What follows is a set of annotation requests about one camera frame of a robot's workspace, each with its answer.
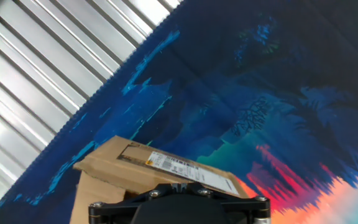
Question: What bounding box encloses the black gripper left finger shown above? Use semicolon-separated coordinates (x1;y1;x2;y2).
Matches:
88;182;180;224

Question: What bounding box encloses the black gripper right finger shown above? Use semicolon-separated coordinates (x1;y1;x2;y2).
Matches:
178;182;272;224

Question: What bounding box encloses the brown cardboard box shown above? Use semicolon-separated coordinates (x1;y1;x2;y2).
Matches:
70;135;250;224

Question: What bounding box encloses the forest sunset print cloth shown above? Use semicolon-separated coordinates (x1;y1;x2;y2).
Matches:
0;0;358;224

